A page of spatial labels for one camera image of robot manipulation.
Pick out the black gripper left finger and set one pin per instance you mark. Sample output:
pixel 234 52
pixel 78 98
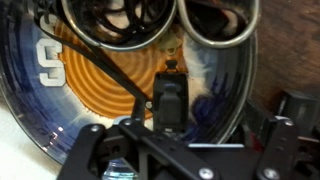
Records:
pixel 100 150

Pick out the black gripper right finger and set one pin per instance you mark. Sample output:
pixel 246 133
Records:
pixel 280 150

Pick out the small black rectangular object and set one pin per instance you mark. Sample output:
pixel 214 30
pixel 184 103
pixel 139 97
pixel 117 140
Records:
pixel 170 103

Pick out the blue plate with orange centre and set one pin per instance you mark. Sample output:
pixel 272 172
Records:
pixel 30 110

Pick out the dark wooden console table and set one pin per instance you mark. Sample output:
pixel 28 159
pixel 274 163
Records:
pixel 290 43

